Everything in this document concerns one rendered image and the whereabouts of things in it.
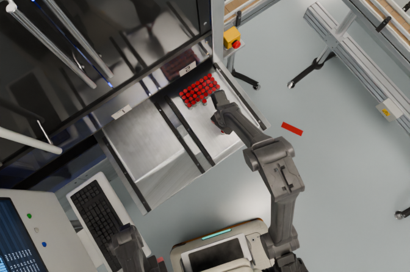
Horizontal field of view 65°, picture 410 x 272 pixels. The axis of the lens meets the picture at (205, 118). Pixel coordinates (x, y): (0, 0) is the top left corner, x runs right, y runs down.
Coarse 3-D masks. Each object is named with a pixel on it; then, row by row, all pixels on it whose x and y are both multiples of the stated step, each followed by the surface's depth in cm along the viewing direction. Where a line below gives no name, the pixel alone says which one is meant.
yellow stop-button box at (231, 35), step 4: (232, 24) 145; (224, 28) 144; (228, 28) 144; (232, 28) 144; (224, 32) 144; (228, 32) 144; (232, 32) 144; (236, 32) 143; (224, 36) 143; (228, 36) 143; (232, 36) 143; (236, 36) 143; (224, 40) 145; (228, 40) 143; (232, 40) 143; (236, 40) 145; (224, 44) 149; (228, 44) 144; (232, 44) 146; (228, 48) 148
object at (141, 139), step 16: (128, 112) 152; (144, 112) 151; (112, 128) 150; (128, 128) 150; (144, 128) 149; (160, 128) 149; (112, 144) 147; (128, 144) 148; (144, 144) 147; (160, 144) 147; (176, 144) 147; (128, 160) 146; (144, 160) 145; (160, 160) 145; (144, 176) 143
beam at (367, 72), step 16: (304, 16) 208; (320, 16) 198; (320, 32) 203; (336, 48) 199; (352, 48) 191; (352, 64) 194; (368, 64) 188; (368, 80) 190; (384, 80) 185; (384, 96) 186; (400, 96) 182
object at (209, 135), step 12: (216, 72) 155; (228, 84) 150; (228, 96) 152; (180, 108) 151; (204, 108) 151; (240, 108) 150; (192, 120) 149; (204, 120) 149; (252, 120) 148; (204, 132) 148; (216, 132) 147; (204, 144) 146; (216, 144) 146; (228, 144) 146; (216, 156) 143
